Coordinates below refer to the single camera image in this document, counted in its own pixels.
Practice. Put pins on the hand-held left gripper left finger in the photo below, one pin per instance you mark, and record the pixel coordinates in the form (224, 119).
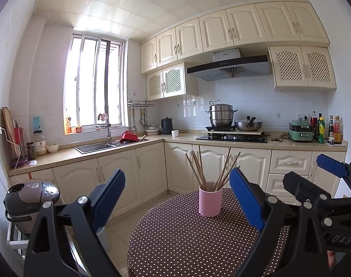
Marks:
(107, 199)

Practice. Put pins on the steel ladle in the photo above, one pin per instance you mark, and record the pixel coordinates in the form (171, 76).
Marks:
(131, 126)

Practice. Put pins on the range hood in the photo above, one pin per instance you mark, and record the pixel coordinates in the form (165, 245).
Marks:
(230, 67)

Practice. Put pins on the brown polka dot tablecloth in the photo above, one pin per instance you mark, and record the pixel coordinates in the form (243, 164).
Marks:
(178, 236)

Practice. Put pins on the green electric cooker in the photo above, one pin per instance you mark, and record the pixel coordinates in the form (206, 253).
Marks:
(301, 134)

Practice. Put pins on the kitchen window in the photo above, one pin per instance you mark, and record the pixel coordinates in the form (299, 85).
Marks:
(91, 83)

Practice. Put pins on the bundle of wooden chopsticks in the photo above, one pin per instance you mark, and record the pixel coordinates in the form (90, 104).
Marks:
(205, 183)

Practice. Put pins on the steel skimmer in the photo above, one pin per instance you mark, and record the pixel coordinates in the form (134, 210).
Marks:
(143, 119)

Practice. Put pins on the grey bin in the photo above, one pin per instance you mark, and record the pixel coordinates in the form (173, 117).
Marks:
(104, 239)

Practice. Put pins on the red plastic basin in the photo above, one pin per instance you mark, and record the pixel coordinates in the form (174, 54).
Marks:
(128, 136)

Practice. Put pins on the white metal rack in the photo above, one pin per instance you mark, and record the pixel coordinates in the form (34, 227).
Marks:
(15, 239)

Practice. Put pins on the small white cup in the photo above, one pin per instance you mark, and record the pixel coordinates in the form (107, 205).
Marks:
(175, 133)

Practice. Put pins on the stack of white bowls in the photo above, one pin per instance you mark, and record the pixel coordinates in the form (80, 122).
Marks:
(152, 130)

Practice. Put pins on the wall outlet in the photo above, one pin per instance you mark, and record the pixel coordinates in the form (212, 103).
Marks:
(302, 117)

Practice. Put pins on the rice cooker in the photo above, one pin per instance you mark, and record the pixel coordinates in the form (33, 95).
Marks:
(25, 199)

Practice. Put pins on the red utensil holder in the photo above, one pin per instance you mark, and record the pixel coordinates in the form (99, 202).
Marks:
(18, 135)

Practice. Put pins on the blue box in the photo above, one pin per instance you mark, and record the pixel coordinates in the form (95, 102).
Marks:
(36, 123)

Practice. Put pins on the black gas stove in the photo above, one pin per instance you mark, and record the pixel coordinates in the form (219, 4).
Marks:
(233, 138)

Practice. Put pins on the small orange jar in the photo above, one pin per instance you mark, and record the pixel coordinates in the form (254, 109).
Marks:
(78, 129)

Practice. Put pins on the cream wall cabinets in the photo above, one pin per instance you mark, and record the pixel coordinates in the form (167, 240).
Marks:
(236, 31)

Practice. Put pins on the jar with white lid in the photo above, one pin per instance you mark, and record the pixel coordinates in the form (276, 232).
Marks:
(40, 145)

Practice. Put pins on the person's right hand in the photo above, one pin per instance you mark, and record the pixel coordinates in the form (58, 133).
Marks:
(331, 259)

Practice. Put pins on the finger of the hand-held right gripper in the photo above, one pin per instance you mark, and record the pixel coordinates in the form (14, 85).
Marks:
(331, 166)
(305, 187)

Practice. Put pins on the white bowl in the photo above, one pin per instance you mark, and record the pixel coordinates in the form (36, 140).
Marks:
(52, 148)

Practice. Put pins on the dark soy sauce bottle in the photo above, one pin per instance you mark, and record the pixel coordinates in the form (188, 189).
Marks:
(331, 131)

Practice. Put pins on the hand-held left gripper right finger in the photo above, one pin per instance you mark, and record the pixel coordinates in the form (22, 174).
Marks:
(246, 199)

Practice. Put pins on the cream lattice door cabinet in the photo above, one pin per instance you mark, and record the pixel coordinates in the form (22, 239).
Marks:
(171, 82)
(302, 67)

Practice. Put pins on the steel wok with lid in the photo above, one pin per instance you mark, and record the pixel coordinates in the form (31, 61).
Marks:
(248, 126)

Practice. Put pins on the wooden cutting board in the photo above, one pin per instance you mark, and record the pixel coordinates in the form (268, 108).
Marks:
(8, 127)

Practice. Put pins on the dark bottle red label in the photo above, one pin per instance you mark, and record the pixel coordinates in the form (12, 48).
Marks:
(313, 125)

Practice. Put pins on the steel faucet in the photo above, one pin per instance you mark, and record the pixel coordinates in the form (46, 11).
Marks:
(108, 132)

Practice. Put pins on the wall utensil rail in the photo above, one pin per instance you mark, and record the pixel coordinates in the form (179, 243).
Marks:
(141, 104)

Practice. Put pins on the small dark jar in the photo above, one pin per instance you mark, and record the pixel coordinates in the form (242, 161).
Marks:
(31, 151)

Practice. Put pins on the pink cup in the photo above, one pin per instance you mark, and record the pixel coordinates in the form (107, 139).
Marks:
(210, 203)

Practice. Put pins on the steel sink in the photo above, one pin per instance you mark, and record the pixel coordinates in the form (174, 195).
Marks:
(91, 147)

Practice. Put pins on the orange bottle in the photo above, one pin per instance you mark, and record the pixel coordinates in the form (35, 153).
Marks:
(68, 127)

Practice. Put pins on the black electric kettle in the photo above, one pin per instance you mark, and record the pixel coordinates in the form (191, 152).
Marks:
(166, 126)

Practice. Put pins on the steel steamer pot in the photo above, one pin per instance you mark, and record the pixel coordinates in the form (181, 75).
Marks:
(221, 117)

